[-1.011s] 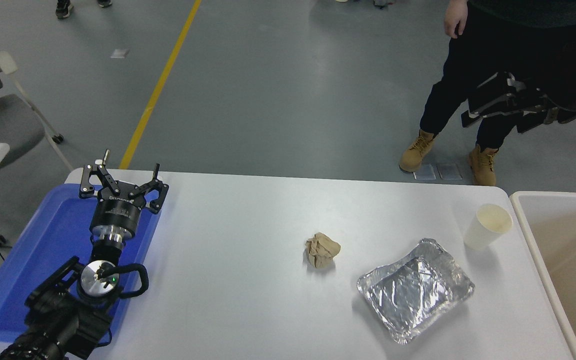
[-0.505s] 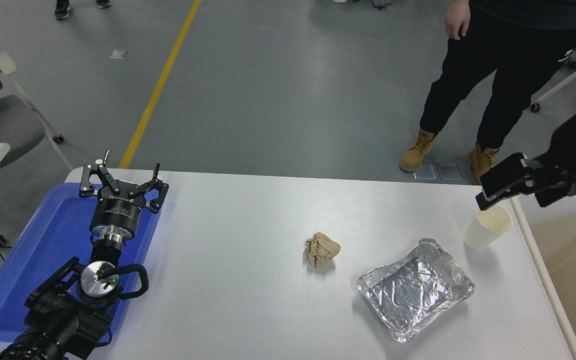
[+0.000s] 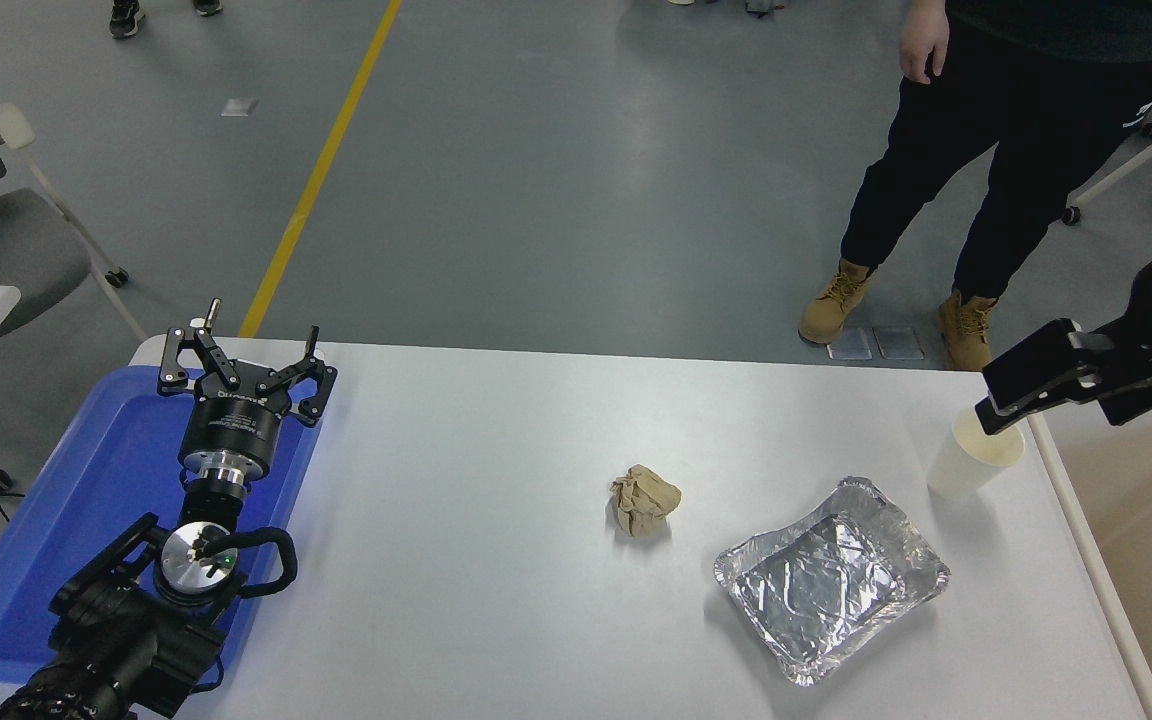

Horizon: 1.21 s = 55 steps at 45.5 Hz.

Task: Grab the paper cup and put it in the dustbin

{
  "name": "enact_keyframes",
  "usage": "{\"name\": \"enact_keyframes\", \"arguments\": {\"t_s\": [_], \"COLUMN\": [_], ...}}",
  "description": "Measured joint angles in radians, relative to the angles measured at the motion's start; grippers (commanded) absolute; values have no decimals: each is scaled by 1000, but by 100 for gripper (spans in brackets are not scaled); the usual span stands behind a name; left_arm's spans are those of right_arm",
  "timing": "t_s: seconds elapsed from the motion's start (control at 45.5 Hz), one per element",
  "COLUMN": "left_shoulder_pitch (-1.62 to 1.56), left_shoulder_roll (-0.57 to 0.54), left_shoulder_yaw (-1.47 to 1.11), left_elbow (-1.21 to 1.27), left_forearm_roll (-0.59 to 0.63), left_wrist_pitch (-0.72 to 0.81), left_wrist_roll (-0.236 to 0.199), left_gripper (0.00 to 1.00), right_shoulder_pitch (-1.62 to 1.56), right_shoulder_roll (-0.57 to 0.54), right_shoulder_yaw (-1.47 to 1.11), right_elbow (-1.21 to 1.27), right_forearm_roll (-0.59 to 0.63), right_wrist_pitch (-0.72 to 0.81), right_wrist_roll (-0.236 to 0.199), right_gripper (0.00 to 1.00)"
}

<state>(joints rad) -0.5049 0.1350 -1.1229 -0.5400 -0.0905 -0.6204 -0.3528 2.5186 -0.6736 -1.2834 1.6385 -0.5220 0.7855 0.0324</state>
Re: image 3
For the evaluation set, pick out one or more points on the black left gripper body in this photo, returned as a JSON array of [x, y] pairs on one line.
[[234, 425]]

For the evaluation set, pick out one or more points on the person's right hand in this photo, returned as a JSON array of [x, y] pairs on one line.
[[926, 40]]

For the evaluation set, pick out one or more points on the white paper scrap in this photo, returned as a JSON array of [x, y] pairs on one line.
[[239, 106]]

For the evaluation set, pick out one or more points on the person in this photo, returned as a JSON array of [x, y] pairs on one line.
[[996, 150]]

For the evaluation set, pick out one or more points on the white wheeled chair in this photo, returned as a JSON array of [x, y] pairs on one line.
[[1126, 170]]

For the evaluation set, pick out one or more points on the person's dark shoe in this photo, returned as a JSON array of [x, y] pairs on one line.
[[207, 6], [125, 18]]

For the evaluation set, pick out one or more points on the crumpled tan paper ball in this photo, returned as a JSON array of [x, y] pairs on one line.
[[644, 500]]

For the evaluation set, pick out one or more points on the silver foil tray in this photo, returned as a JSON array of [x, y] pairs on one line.
[[826, 590]]

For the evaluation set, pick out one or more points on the white paper cup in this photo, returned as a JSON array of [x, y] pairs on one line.
[[966, 465]]

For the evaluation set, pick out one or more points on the blue plastic tray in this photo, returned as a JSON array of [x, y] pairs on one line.
[[66, 500]]

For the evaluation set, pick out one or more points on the metal floor plate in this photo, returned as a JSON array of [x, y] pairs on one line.
[[898, 343], [849, 345]]

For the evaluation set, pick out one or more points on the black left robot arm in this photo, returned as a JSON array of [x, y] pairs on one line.
[[116, 640]]

